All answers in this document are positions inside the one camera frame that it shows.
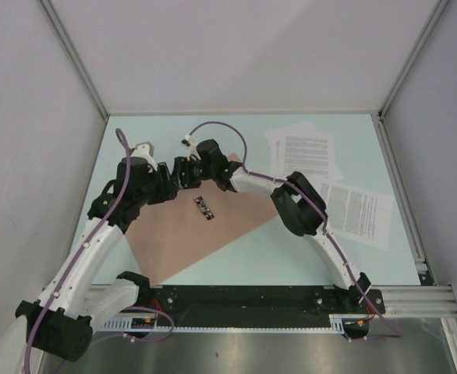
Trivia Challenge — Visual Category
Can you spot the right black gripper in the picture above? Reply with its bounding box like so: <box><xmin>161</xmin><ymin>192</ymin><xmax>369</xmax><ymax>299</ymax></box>
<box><xmin>172</xmin><ymin>157</ymin><xmax>216</xmax><ymax>191</ymax></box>

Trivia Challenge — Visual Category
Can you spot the printed paper sheet top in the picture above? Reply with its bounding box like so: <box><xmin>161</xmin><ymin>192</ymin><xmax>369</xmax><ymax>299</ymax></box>
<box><xmin>278</xmin><ymin>134</ymin><xmax>334</xmax><ymax>178</ymax></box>

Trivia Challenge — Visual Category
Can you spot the printed paper sheet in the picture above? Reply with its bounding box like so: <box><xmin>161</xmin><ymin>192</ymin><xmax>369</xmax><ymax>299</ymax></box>
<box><xmin>278</xmin><ymin>134</ymin><xmax>334</xmax><ymax>178</ymax></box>
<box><xmin>318</xmin><ymin>180</ymin><xmax>394</xmax><ymax>250</ymax></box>

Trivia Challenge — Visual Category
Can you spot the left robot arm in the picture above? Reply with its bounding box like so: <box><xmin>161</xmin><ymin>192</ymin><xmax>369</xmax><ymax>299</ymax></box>
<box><xmin>16</xmin><ymin>156</ymin><xmax>178</xmax><ymax>362</ymax></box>

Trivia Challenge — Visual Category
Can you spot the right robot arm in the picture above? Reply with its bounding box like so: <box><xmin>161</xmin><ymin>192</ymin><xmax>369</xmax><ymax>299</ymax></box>
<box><xmin>174</xmin><ymin>136</ymin><xmax>371</xmax><ymax>312</ymax></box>

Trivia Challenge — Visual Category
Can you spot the printed paper sheet under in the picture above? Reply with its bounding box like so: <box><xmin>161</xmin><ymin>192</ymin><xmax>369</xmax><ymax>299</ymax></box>
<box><xmin>264</xmin><ymin>122</ymin><xmax>343</xmax><ymax>181</ymax></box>

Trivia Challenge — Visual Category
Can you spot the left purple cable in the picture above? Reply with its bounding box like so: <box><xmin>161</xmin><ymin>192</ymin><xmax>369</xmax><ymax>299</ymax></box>
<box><xmin>21</xmin><ymin>127</ymin><xmax>179</xmax><ymax>374</ymax></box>

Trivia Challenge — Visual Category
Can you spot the purple cable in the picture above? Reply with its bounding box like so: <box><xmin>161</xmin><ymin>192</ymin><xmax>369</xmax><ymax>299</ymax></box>
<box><xmin>187</xmin><ymin>121</ymin><xmax>405</xmax><ymax>340</ymax></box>
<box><xmin>21</xmin><ymin>127</ymin><xmax>179</xmax><ymax>374</ymax></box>

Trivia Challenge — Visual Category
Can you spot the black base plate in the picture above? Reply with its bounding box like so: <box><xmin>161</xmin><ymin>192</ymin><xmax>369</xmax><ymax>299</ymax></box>
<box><xmin>139</xmin><ymin>285</ymin><xmax>385</xmax><ymax>330</ymax></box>

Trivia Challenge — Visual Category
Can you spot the aluminium frame post left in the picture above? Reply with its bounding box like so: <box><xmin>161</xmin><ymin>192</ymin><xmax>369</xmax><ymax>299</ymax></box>
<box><xmin>37</xmin><ymin>0</ymin><xmax>109</xmax><ymax>123</ymax></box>

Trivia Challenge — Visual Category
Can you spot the aluminium frame post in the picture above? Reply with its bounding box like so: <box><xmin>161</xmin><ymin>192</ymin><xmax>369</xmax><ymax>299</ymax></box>
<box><xmin>37</xmin><ymin>0</ymin><xmax>109</xmax><ymax>123</ymax></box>
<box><xmin>377</xmin><ymin>0</ymin><xmax>452</xmax><ymax>119</ymax></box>

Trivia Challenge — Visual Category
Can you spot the white cable duct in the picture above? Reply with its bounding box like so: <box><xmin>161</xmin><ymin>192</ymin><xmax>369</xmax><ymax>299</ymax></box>
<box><xmin>95</xmin><ymin>313</ymin><xmax>374</xmax><ymax>334</ymax></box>

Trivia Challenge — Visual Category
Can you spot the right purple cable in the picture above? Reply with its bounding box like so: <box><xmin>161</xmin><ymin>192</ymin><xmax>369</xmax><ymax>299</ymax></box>
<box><xmin>187</xmin><ymin>121</ymin><xmax>405</xmax><ymax>340</ymax></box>

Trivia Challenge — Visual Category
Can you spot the aluminium rail right side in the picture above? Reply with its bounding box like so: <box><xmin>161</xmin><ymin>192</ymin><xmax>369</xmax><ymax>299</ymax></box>
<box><xmin>371</xmin><ymin>113</ymin><xmax>435</xmax><ymax>286</ymax></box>

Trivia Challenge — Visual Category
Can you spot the aluminium frame post right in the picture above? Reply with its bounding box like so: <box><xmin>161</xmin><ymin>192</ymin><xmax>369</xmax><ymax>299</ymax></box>
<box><xmin>377</xmin><ymin>0</ymin><xmax>452</xmax><ymax>119</ymax></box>

